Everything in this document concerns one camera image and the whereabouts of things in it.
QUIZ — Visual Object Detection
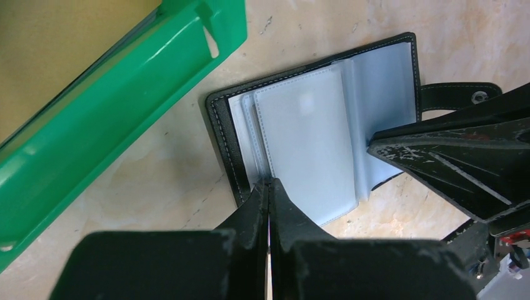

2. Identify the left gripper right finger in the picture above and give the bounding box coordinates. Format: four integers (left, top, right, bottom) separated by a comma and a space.
269, 178, 336, 299

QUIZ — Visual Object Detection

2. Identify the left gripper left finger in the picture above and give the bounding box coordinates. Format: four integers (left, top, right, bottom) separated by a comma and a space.
217, 180, 269, 299

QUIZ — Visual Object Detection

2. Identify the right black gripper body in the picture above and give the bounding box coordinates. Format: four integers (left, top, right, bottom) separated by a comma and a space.
443, 206, 529, 290

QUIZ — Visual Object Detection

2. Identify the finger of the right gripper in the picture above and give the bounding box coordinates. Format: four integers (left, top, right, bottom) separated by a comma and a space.
367, 117, 529, 223
372, 82, 529, 141

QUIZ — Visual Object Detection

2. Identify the black card holder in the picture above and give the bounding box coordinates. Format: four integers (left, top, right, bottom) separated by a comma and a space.
205, 32, 502, 225

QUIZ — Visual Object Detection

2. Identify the green plastic bin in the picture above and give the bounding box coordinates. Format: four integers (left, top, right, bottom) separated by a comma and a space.
1, 1, 247, 269

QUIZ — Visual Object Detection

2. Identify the gold card in bin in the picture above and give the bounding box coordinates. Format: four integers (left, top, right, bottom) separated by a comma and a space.
1, 0, 160, 140

